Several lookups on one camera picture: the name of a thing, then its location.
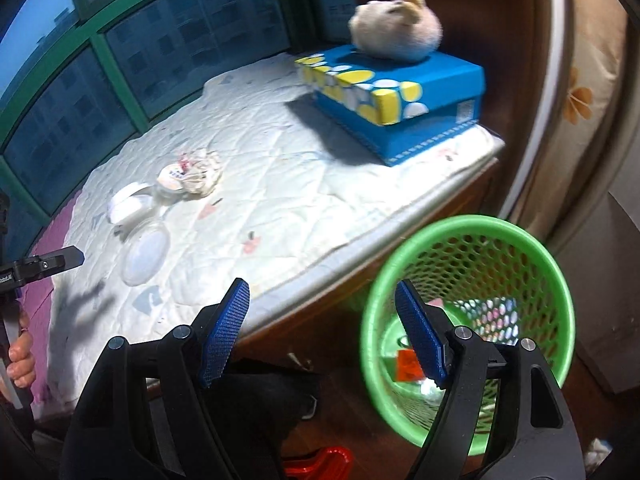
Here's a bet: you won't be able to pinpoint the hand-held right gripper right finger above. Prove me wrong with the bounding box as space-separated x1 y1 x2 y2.
395 280 586 480

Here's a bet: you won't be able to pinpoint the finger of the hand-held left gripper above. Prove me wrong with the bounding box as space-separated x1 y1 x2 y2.
14 246 85 286

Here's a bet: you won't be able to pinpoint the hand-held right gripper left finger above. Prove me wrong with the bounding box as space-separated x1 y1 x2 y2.
60 277 252 480

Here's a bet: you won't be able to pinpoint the red snack packet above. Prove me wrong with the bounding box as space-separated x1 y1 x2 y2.
395 347 426 383

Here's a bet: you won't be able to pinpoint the clear plastic lid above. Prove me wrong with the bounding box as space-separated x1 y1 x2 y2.
121 219 171 286

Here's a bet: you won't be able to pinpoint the white round container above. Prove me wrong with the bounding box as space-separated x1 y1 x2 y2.
109 182 155 226

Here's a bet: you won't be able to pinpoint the green mesh plastic basket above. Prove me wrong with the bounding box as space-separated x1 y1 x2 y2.
361 215 574 457

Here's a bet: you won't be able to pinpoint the white wrapper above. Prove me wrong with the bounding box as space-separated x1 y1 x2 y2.
182 147 224 200

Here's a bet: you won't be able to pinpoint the person's left hand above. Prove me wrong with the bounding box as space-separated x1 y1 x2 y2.
7 330 37 392

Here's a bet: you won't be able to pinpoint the colourful dotted wrapper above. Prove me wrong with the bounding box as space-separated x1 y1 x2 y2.
465 297 521 343

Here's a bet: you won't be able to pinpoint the person's black trouser legs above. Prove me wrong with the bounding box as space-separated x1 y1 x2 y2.
215 357 321 480

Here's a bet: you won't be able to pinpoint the white quilted blanket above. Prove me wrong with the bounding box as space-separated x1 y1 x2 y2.
47 52 506 406

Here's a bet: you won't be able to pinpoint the red plastic thing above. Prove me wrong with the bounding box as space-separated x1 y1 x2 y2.
282 446 356 480

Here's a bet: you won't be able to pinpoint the white cabinet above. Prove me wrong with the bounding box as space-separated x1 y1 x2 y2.
575 195 640 396

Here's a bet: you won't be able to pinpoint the white cloth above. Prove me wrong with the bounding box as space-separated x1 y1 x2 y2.
582 437 613 476

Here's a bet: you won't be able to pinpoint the blue dotted tissue box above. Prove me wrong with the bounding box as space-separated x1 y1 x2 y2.
295 45 486 167

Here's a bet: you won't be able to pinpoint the floral beige curtain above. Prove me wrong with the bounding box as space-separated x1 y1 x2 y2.
515 0 631 246

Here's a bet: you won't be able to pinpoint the beige plush toy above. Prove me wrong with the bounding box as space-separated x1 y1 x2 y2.
348 0 443 63

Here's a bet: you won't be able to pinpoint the green window frame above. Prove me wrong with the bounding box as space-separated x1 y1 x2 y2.
0 0 361 241

